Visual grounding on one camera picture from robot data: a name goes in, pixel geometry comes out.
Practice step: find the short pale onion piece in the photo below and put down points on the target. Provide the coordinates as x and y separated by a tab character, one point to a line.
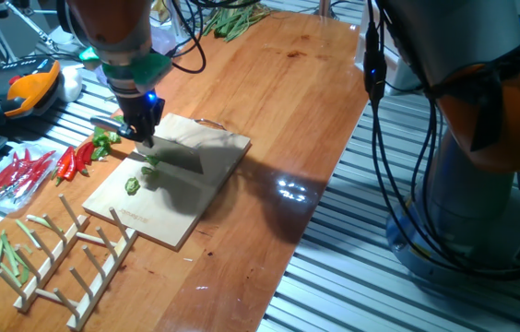
27	249

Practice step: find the orange red chili pepper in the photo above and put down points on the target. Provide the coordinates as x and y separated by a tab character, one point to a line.
70	166
61	163

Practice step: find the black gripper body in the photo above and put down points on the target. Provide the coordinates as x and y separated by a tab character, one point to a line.
142	110

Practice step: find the translucent plastic bag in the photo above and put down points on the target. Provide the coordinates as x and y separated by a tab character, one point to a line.
163	39

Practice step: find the wooden peg dish rack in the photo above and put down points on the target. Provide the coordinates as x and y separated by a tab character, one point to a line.
99	283

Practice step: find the steel cleaver knife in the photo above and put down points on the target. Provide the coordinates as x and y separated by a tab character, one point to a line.
177	157

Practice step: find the green chili stem end piece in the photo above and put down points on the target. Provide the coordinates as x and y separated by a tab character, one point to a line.
132	186

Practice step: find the dark red chili pepper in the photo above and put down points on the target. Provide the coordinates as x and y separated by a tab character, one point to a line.
89	152
81	159

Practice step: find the orange black teach pendant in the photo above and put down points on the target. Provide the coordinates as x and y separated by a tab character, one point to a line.
29	90

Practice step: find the pile of green stalks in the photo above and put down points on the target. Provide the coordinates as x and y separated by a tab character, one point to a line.
234	20

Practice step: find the green chili slice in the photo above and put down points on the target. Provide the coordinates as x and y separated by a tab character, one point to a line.
149	171
152	160

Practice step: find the cut green pepper piece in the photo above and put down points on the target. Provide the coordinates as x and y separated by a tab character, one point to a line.
101	153

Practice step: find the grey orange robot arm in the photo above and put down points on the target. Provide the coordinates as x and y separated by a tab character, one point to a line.
472	46

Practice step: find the green onion leaf piece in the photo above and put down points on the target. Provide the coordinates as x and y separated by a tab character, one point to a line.
9	253
24	274

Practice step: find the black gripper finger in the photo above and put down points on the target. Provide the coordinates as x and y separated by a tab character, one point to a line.
152	137
138	138

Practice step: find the plastic bag of red chilies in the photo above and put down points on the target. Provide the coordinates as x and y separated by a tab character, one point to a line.
11	184

